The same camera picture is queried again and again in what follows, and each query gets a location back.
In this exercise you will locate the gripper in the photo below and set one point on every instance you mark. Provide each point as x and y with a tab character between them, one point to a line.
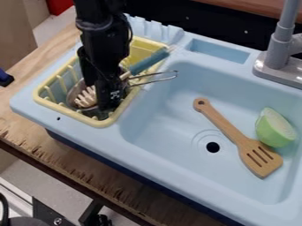
105	50

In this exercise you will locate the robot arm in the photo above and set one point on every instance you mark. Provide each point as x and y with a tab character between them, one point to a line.
94	11

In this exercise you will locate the silver pot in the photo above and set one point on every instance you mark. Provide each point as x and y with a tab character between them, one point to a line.
78	94

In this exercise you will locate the yellow basket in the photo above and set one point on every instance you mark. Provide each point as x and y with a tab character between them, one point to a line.
59	85

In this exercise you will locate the red box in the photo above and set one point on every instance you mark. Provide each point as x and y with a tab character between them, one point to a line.
59	6

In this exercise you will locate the toy sink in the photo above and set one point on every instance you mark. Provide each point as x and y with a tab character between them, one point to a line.
177	126

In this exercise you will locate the blue tool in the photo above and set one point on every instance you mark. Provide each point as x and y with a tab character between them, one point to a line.
4	78

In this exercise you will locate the cardboard box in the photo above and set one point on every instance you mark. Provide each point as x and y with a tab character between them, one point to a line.
15	26

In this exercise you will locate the wooden spatula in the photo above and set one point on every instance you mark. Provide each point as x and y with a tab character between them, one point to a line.
243	141

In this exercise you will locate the green toy cabbage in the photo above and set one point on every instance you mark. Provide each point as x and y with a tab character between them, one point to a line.
275	128

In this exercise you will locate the tap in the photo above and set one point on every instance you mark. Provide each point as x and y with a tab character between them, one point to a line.
281	53

